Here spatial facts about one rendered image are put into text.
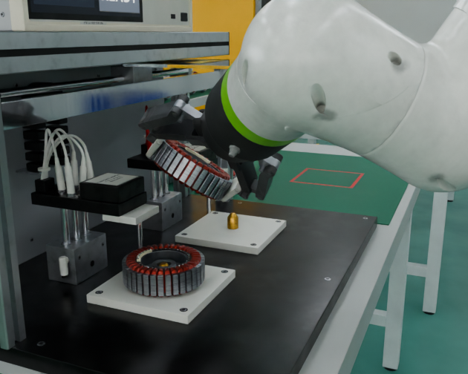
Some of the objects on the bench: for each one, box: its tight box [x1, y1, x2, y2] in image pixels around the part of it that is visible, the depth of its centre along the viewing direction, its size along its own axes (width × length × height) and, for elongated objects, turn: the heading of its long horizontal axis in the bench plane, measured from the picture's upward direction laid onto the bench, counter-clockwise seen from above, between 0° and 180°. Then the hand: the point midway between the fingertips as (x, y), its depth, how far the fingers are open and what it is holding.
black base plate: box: [0, 194, 377, 374], centre depth 90 cm, size 47×64×2 cm
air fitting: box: [59, 256, 69, 278], centre depth 79 cm, size 1×1×3 cm
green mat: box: [169, 150, 409, 226], centre depth 155 cm, size 94×61×1 cm, turn 67°
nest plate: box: [175, 211, 286, 255], centre depth 100 cm, size 15×15×1 cm
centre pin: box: [227, 212, 238, 229], centre depth 99 cm, size 2×2×3 cm
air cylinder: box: [142, 190, 182, 232], centre depth 104 cm, size 5×8×6 cm
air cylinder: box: [46, 229, 108, 285], centre depth 83 cm, size 5×8×6 cm
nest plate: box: [87, 265, 235, 324], centre depth 78 cm, size 15×15×1 cm
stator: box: [122, 243, 205, 297], centre depth 77 cm, size 11×11×4 cm
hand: (193, 167), depth 76 cm, fingers closed on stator, 11 cm apart
